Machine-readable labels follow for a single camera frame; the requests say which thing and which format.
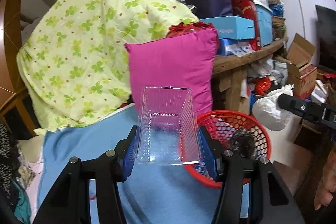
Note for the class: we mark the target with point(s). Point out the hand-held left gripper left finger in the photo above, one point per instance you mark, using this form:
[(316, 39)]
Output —
[(130, 158)]

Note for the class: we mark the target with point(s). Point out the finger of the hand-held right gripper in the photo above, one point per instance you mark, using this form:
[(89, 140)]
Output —
[(296, 106)]

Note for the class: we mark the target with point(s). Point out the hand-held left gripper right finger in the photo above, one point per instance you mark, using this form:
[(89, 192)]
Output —
[(210, 161)]

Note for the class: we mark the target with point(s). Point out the clear plastic food tray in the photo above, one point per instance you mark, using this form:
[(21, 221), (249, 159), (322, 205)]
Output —
[(168, 140)]

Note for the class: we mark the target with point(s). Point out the red plastic mesh basket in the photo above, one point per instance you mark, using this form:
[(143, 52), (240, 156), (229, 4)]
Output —
[(236, 119)]

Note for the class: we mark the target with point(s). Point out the large white plastic bag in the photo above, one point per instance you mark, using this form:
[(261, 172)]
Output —
[(267, 111)]

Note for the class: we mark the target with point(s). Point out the open cardboard box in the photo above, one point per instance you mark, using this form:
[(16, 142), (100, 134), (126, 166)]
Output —
[(299, 74)]

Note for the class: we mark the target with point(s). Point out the dark round object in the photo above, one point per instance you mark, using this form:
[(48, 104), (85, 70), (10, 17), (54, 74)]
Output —
[(242, 142)]

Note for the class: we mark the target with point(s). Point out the small red plastic bag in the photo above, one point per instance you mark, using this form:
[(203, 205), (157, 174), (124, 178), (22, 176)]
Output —
[(262, 85)]

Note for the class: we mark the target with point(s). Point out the white bags under table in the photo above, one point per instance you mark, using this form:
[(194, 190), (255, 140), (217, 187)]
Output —
[(265, 66)]

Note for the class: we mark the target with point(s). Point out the light blue cloth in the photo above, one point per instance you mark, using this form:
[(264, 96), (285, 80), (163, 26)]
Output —
[(162, 197)]

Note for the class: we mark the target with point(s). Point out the brown cardboard sheet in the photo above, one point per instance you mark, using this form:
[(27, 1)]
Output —
[(291, 176)]

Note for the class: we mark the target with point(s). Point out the dark flat screen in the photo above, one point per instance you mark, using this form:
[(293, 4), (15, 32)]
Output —
[(326, 35)]

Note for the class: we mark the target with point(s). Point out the rough wooden table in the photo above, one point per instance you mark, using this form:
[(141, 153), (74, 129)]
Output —
[(231, 61)]

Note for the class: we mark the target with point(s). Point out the blue and white box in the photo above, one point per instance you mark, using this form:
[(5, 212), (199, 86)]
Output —
[(233, 47)]

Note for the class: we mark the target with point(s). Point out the wicker basket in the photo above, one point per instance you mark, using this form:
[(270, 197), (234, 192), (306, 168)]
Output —
[(278, 21)]

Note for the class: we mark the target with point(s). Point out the light blue storage bin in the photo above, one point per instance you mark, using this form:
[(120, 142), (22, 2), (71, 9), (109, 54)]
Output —
[(265, 24)]

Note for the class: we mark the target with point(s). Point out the blue plastic bag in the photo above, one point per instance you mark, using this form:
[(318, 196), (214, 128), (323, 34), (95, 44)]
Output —
[(277, 10)]

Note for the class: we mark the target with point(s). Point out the flat light blue box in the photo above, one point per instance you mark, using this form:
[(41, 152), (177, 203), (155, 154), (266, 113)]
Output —
[(228, 27)]

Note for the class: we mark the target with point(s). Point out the pile of pale clothes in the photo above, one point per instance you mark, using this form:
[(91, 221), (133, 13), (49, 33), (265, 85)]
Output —
[(26, 171)]

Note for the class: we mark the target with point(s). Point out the magenta pillow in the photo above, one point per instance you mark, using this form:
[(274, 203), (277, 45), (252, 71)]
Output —
[(170, 61)]

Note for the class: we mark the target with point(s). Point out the red gift box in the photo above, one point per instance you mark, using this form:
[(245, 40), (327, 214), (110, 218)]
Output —
[(244, 8)]

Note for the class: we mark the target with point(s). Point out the black white dotted garment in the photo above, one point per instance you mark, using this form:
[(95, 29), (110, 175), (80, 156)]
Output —
[(6, 155)]

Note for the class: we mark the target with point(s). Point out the green clover print quilt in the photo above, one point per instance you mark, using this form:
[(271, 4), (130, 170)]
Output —
[(86, 37)]

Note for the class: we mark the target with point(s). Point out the red plastic bag behind pillow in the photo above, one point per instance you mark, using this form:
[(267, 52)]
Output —
[(183, 28)]

